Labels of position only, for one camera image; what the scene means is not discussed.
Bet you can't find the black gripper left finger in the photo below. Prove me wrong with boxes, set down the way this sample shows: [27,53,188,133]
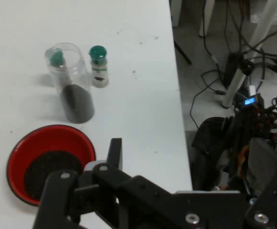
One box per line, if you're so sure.
[32,137,201,229]

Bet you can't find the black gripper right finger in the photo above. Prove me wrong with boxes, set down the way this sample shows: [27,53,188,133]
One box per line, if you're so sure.
[245,162,277,229]

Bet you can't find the clear plastic jar black granules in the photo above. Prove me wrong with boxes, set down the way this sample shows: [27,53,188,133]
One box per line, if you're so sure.
[44,42,96,124]

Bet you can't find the dark grey equipment box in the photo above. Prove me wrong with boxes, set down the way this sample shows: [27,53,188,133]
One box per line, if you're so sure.
[248,138,277,191]

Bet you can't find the red bowl black granules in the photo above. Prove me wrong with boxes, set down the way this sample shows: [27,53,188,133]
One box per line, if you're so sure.
[6,124,96,207]

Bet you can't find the black bag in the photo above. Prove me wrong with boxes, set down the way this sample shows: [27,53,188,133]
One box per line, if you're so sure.
[191,116,239,191]

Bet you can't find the device with blue display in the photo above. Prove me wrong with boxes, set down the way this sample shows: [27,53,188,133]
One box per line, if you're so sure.
[244,94,264,108]

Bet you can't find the white slanted furniture leg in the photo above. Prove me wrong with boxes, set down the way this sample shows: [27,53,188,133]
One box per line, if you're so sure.
[222,0,277,109]

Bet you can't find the green-capped spice bottle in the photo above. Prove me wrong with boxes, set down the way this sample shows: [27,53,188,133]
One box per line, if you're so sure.
[88,45,109,88]
[49,50,69,72]

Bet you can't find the black power brick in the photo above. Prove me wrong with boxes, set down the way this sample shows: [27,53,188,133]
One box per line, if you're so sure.
[224,52,243,88]

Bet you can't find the black rod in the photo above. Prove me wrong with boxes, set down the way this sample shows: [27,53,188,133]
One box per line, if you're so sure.
[173,40,192,65]

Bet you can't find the black floor cable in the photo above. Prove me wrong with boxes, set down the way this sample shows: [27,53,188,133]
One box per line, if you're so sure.
[189,69,226,129]

